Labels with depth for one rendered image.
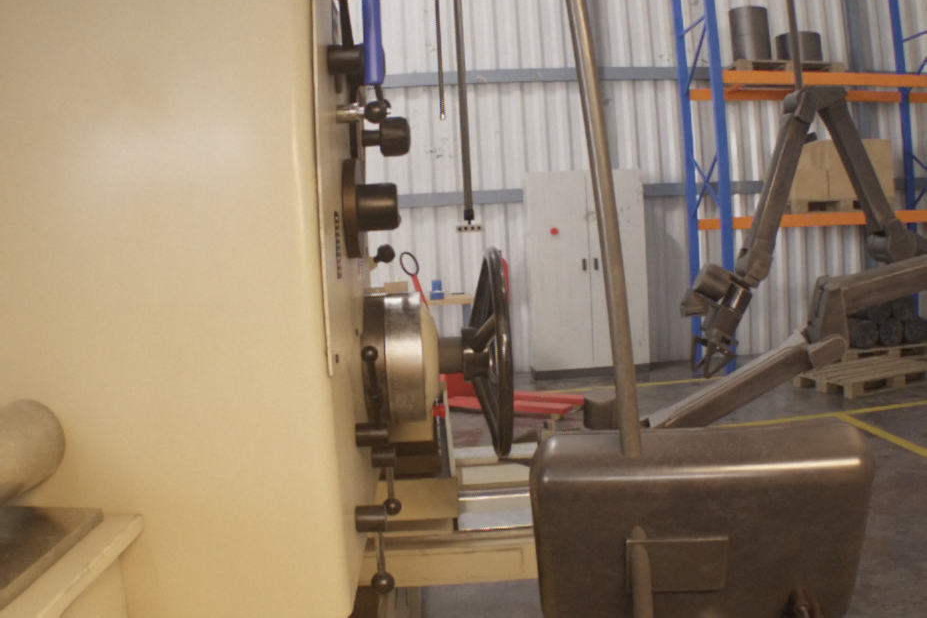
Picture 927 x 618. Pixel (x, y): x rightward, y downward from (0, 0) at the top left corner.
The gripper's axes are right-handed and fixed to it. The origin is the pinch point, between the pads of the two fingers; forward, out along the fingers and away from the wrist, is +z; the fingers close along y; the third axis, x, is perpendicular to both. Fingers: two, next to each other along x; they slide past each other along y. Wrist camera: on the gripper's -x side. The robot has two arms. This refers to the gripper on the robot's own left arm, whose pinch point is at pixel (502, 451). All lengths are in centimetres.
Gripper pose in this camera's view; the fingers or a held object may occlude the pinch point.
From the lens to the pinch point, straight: 146.0
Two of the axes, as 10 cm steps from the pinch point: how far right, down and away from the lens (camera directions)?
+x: 0.2, -1.7, -9.8
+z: -10.0, 0.5, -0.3
